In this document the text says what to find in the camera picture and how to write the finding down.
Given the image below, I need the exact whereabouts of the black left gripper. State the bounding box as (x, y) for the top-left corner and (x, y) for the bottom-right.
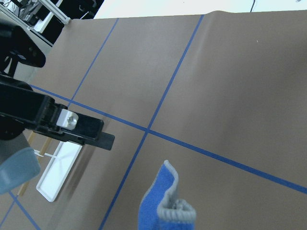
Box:
(0, 75), (115, 150)

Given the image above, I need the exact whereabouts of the blue towel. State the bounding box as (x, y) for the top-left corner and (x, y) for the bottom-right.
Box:
(138, 160), (197, 230)

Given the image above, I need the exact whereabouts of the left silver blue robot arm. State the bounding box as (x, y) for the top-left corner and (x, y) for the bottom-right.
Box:
(0, 76), (115, 194)

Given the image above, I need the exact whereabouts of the white towel rack with wooden bars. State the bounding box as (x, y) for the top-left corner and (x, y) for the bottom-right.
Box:
(18, 131), (83, 203)

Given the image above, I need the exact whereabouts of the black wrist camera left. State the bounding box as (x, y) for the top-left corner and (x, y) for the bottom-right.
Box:
(0, 20), (46, 77)

